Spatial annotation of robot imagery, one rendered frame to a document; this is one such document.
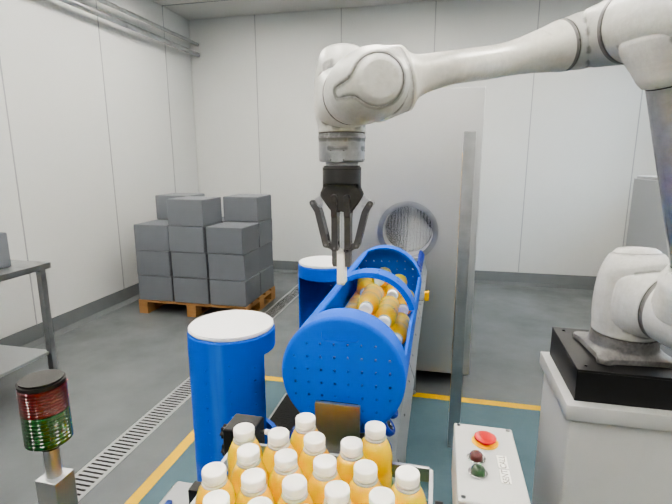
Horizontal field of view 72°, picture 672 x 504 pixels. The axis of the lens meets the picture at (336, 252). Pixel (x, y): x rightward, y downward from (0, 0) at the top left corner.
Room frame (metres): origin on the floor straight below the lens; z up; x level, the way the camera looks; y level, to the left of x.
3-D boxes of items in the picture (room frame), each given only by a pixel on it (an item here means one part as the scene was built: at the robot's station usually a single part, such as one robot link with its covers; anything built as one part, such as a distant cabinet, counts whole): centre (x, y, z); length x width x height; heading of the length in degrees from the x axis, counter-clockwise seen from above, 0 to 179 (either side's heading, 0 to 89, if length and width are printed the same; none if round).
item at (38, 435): (0.62, 0.43, 1.18); 0.06 x 0.06 x 0.05
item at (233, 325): (1.45, 0.35, 1.03); 0.28 x 0.28 x 0.01
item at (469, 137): (2.30, -0.65, 0.85); 0.06 x 0.06 x 1.70; 77
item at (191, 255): (4.81, 1.37, 0.59); 1.20 x 0.80 x 1.19; 77
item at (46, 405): (0.62, 0.43, 1.23); 0.06 x 0.06 x 0.04
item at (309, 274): (2.39, 0.06, 0.59); 0.28 x 0.28 x 0.88
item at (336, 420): (0.92, 0.00, 0.99); 0.10 x 0.02 x 0.12; 77
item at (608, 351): (1.13, -0.74, 1.11); 0.22 x 0.18 x 0.06; 173
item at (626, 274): (1.10, -0.74, 1.25); 0.18 x 0.16 x 0.22; 12
